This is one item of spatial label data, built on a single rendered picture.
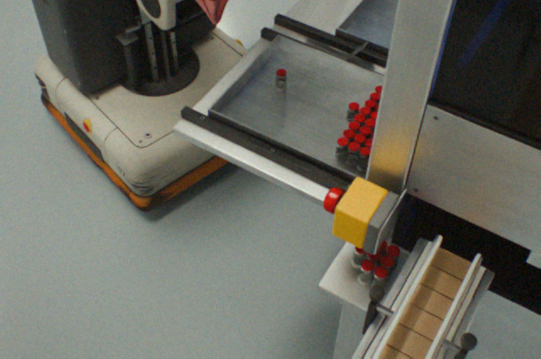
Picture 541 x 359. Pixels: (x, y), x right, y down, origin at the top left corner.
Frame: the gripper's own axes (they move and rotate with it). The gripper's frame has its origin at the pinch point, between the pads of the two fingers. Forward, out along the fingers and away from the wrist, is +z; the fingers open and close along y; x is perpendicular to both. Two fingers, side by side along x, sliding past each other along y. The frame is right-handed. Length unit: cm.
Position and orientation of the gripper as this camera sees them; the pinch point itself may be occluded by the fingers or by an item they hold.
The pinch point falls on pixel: (216, 19)
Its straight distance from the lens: 122.7
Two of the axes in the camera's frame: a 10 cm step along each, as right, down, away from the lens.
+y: 8.5, 4.0, -3.5
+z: -0.1, 6.7, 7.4
